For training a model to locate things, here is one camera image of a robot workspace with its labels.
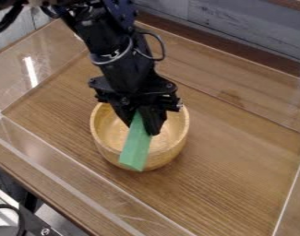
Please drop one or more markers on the green rectangular block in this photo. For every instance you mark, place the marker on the green rectangular block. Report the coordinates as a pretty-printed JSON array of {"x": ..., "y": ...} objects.
[{"x": 134, "y": 153}]

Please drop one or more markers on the clear acrylic enclosure wall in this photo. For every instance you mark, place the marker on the clear acrylic enclosure wall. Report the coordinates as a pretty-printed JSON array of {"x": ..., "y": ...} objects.
[{"x": 231, "y": 186}]

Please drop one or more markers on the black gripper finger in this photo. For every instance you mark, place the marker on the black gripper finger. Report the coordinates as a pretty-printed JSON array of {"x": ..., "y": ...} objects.
[
  {"x": 125, "y": 111},
  {"x": 154, "y": 118}
]

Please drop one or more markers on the brown wooden bowl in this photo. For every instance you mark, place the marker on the brown wooden bowl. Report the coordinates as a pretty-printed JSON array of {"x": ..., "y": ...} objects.
[{"x": 110, "y": 131}]

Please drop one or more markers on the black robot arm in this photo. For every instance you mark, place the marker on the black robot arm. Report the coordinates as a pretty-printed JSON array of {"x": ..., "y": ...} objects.
[{"x": 101, "y": 22}]

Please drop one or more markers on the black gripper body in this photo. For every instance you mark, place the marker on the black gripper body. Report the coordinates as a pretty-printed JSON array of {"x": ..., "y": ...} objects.
[{"x": 130, "y": 86}]

